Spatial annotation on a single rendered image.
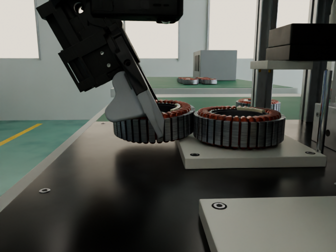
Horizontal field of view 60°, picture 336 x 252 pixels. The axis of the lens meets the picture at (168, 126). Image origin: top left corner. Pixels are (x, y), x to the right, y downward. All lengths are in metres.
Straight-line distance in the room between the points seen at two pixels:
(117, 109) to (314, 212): 0.23
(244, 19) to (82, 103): 2.96
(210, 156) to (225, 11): 4.77
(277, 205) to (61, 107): 4.96
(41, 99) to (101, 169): 4.90
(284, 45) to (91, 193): 0.26
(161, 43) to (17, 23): 2.23
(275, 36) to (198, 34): 4.53
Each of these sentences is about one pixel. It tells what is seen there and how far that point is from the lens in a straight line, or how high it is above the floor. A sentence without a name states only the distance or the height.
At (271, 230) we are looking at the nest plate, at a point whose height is 0.78.
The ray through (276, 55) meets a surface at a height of 0.89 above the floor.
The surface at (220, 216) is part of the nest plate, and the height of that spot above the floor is 0.78.
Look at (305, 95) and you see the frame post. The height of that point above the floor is 0.82.
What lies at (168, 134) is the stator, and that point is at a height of 0.79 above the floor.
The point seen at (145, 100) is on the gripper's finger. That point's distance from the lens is 0.33.
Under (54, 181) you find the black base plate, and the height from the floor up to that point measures 0.77.
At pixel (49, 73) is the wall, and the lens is 5.12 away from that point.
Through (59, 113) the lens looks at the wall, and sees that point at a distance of 5.14.
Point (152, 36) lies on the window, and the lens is 4.86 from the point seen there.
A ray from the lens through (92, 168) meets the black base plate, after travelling 0.32.
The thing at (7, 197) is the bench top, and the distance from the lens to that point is 0.33.
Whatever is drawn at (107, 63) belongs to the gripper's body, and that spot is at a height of 0.88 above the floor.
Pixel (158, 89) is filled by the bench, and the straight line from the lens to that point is 1.69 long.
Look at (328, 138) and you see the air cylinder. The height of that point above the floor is 0.78.
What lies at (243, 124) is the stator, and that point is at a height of 0.81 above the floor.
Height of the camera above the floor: 0.87
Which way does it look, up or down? 12 degrees down
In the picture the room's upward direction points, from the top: straight up
